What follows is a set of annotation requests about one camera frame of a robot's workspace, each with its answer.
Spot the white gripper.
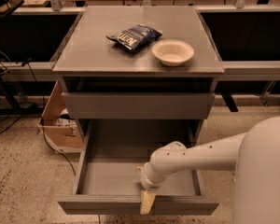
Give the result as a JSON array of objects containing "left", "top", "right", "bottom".
[{"left": 136, "top": 162, "right": 165, "bottom": 215}]

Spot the grey drawer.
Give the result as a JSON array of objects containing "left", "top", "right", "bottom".
[
  {"left": 62, "top": 92, "right": 215, "bottom": 119},
  {"left": 58, "top": 119, "right": 218, "bottom": 216}
]

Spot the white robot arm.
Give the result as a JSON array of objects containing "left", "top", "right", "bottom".
[{"left": 139, "top": 117, "right": 280, "bottom": 224}]

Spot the grey top drawer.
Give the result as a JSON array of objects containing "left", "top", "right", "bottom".
[{"left": 62, "top": 92, "right": 215, "bottom": 119}]

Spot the grey drawer cabinet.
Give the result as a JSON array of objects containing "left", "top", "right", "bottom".
[{"left": 53, "top": 6, "right": 224, "bottom": 146}]

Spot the cardboard box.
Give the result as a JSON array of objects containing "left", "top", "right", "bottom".
[{"left": 37, "top": 81, "right": 83, "bottom": 153}]

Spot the white bowl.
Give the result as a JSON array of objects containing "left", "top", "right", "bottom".
[{"left": 152, "top": 39, "right": 194, "bottom": 67}]

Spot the blue chip bag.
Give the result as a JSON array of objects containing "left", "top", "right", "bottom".
[{"left": 106, "top": 24, "right": 162, "bottom": 50}]

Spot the black floor cable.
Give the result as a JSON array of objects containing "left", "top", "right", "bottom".
[{"left": 39, "top": 117, "right": 77, "bottom": 176}]

